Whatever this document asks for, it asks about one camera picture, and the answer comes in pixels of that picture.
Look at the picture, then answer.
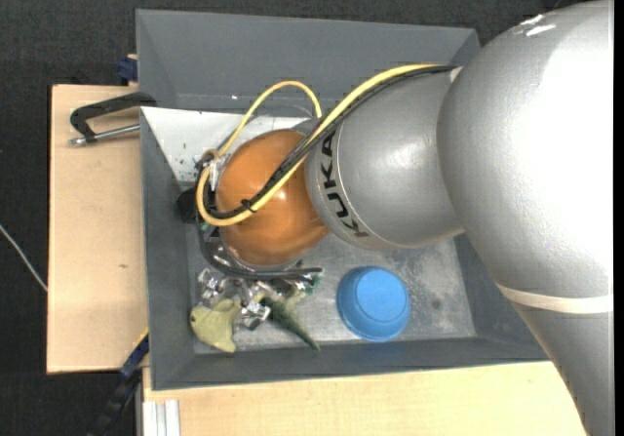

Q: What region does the blue bowl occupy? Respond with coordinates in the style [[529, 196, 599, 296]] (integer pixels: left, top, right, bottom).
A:
[[335, 265, 412, 343]]

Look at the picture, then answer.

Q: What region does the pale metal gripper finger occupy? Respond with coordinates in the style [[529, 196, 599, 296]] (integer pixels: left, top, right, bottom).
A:
[[196, 268, 225, 303], [238, 297, 272, 331]]

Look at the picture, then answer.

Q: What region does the black cylinder on white bracket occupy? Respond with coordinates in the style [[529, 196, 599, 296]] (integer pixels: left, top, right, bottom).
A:
[[175, 187, 215, 226]]

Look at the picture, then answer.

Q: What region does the pale wood flat board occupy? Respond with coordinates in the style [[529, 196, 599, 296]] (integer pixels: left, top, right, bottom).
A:
[[46, 84, 150, 376]]

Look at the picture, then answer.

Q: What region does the pale yellow toy animal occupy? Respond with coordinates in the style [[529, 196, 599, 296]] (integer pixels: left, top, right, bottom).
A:
[[189, 297, 244, 354]]

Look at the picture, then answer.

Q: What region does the grey metal bin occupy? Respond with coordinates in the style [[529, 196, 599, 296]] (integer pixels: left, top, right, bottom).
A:
[[135, 8, 550, 392]]

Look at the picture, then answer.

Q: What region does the green toy dinosaur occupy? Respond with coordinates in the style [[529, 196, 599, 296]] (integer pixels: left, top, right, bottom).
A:
[[262, 288, 323, 353]]

